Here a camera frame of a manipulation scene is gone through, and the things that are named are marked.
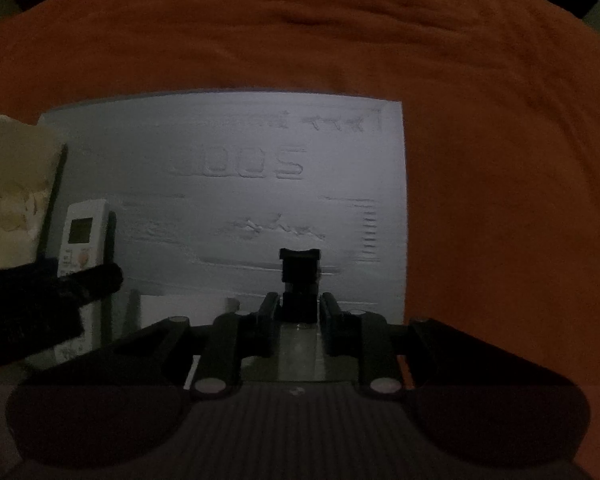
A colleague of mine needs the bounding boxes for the white foam board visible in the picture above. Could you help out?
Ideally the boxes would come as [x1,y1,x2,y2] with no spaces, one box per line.
[40,91,408,336]

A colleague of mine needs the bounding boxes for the orange table cloth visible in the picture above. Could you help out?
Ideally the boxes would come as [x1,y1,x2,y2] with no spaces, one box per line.
[0,0,600,479]

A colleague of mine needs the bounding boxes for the white remote control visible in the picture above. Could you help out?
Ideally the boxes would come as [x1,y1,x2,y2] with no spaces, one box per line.
[54,198,109,364]

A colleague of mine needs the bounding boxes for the small black clip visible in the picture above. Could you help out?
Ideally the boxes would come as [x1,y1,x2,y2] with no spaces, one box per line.
[279,248,321,326]

